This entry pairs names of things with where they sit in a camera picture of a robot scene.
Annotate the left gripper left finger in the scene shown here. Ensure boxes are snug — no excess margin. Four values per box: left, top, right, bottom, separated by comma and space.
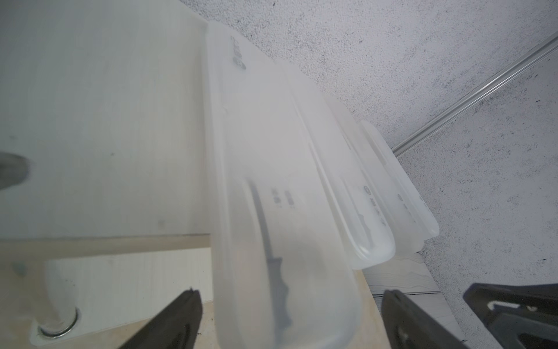
120, 289, 203, 349

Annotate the white two-tier shelf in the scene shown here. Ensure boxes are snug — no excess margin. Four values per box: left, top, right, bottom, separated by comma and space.
1, 1, 214, 348

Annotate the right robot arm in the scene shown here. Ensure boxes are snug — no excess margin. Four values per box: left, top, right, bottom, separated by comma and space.
463, 284, 557, 348

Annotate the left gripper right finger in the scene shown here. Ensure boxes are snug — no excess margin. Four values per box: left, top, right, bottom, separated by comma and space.
381, 289, 467, 349

